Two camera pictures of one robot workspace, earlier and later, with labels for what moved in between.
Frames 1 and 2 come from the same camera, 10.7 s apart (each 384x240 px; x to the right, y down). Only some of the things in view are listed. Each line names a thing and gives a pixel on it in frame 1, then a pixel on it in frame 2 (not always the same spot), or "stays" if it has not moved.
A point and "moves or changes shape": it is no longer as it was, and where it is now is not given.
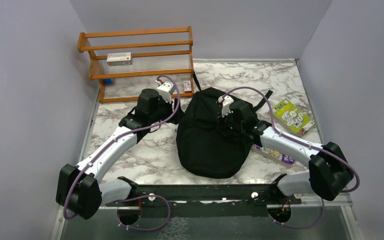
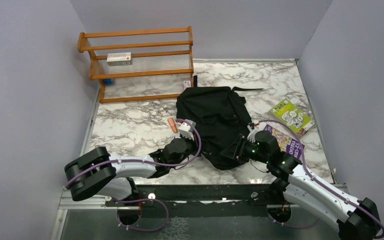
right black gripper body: (229, 125) → (248, 150)
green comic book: (290, 115) stays
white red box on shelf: (119, 59) stays
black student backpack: (204, 146) moves or changes shape
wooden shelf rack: (140, 64) stays
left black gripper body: (164, 111) → (192, 148)
